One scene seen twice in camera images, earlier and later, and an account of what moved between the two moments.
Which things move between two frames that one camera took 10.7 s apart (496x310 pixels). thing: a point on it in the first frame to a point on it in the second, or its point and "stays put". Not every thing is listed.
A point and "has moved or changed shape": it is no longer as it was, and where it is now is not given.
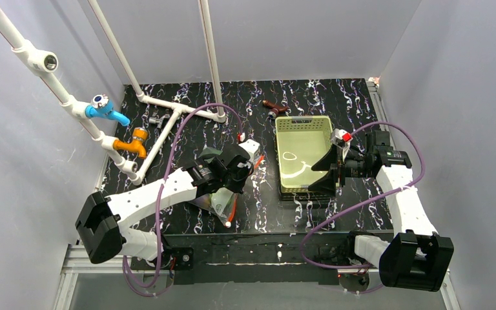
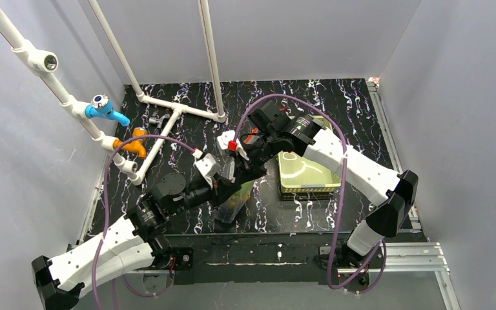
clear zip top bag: x=221 y=203 has moved or changed shape
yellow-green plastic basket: x=301 y=141 stays put
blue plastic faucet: x=101 y=106 stays put
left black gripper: x=239 y=172 to x=220 y=188
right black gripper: x=341 y=166 to x=253 y=155
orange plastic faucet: x=138 y=144 stays put
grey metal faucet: x=155 y=119 stays put
